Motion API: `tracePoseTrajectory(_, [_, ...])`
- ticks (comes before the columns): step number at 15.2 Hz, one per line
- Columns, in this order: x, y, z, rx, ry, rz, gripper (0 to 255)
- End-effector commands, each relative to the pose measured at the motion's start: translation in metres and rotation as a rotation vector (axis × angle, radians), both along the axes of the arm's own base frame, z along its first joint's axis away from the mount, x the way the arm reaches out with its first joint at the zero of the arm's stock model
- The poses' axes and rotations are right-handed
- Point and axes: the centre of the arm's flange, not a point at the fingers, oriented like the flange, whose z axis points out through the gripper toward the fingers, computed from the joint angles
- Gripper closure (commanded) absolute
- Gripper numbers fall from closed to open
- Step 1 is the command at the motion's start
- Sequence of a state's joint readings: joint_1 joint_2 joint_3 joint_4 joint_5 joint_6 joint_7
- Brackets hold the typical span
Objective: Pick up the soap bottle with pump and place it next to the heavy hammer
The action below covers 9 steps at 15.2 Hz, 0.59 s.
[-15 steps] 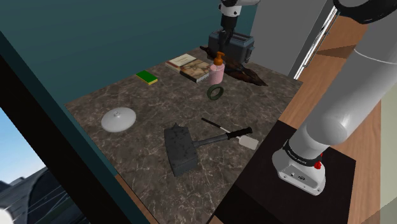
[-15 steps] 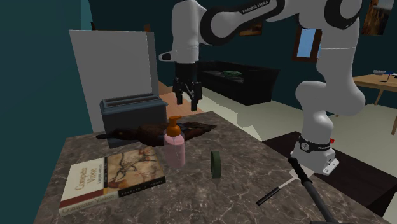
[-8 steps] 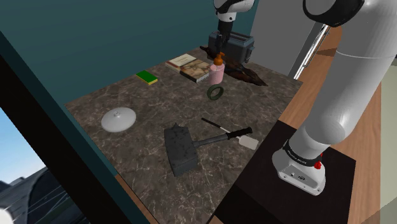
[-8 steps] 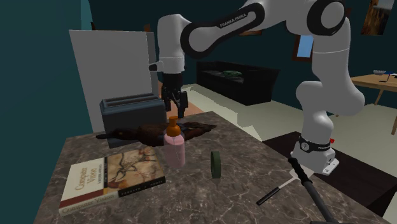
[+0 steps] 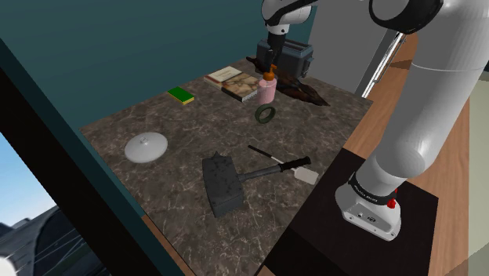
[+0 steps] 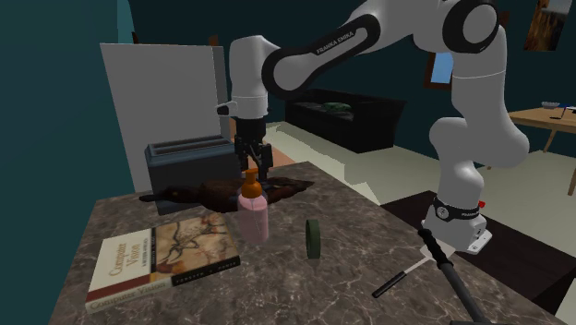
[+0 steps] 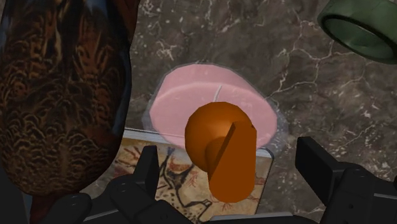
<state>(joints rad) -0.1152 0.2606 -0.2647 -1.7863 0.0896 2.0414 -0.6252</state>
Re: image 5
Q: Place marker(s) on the pink bottle with orange pump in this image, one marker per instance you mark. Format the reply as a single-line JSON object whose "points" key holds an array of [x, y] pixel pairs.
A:
{"points": [[266, 88]]}

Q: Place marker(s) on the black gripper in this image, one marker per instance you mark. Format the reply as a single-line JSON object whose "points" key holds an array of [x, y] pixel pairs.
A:
{"points": [[275, 42]]}

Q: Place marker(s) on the green and yellow sponge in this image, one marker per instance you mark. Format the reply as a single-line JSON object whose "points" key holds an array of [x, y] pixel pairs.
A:
{"points": [[180, 94]]}

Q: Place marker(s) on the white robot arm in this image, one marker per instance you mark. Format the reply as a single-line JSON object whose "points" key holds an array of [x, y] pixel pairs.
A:
{"points": [[431, 107]]}

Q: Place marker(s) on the grey sledgehammer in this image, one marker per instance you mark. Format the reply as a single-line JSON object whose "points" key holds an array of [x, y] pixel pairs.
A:
{"points": [[223, 183]]}

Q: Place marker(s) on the book with cream cover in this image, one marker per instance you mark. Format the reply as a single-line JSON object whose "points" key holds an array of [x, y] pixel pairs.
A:
{"points": [[221, 75]]}

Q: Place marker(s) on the grey toaster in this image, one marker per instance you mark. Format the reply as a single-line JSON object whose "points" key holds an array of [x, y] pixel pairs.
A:
{"points": [[294, 57]]}

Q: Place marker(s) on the black robot stand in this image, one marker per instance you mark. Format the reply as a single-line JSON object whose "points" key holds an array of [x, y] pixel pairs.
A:
{"points": [[324, 233]]}

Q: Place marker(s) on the book with brown cover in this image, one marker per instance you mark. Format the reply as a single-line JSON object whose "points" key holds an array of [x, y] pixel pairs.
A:
{"points": [[240, 87]]}

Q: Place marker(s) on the white round lid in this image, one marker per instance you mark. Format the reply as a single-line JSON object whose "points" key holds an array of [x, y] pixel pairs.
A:
{"points": [[146, 147]]}

